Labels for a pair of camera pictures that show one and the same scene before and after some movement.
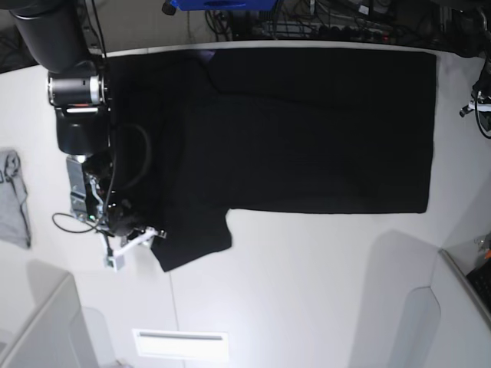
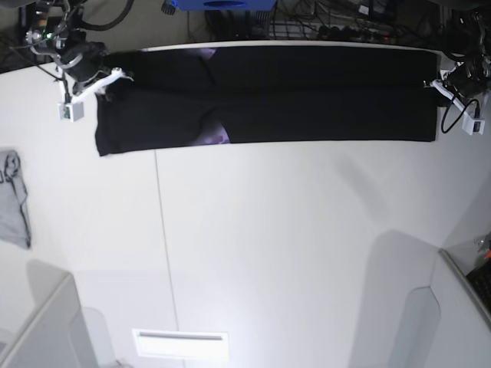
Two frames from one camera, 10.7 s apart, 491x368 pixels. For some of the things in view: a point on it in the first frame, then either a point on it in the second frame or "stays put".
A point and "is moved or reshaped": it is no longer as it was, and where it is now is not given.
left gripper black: [122, 221] → [84, 60]
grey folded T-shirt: [14, 218] stays put
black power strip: [350, 34] stays put
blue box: [222, 4] stays put
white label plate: [181, 343] stays put
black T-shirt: [199, 134] is moved or reshaped
